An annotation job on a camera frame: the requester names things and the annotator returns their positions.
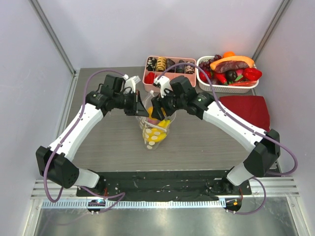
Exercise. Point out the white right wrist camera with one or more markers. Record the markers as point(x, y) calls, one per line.
point(163, 83)

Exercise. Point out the pink dragon fruit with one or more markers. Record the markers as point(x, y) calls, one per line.
point(239, 73)

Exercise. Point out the red apple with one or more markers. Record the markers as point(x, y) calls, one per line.
point(205, 75)

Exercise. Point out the small orange tangerine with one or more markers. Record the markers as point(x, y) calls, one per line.
point(228, 54)

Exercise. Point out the dark grapes bunch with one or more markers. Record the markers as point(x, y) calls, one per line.
point(205, 62)

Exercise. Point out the purple red onion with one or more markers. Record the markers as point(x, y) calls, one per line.
point(153, 121)

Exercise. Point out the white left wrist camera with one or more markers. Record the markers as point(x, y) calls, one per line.
point(130, 83)

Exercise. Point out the purple sweet potato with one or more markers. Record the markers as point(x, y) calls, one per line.
point(230, 65)

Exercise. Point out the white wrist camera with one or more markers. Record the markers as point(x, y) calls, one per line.
point(163, 83)
point(130, 83)

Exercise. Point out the yellow banana bunch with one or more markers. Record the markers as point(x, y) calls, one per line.
point(154, 134)

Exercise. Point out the red chili pepper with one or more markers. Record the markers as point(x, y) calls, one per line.
point(221, 78)

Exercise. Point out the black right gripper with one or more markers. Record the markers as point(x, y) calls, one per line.
point(162, 103)

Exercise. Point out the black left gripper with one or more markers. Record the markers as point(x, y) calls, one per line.
point(137, 108)

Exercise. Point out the clear polka dot zip bag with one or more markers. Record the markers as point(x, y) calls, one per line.
point(148, 105)

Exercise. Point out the orange papaya slice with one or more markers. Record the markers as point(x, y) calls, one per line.
point(245, 59)

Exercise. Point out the red cloth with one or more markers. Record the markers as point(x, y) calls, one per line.
point(252, 109)

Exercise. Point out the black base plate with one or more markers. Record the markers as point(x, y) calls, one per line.
point(177, 186)

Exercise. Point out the dark plum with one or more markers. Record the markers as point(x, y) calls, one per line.
point(231, 75)

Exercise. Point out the white fruit basket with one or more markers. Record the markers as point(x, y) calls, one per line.
point(239, 86)

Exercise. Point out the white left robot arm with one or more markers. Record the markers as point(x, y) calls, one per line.
point(55, 162)

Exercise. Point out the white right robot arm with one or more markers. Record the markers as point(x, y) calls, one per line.
point(179, 94)

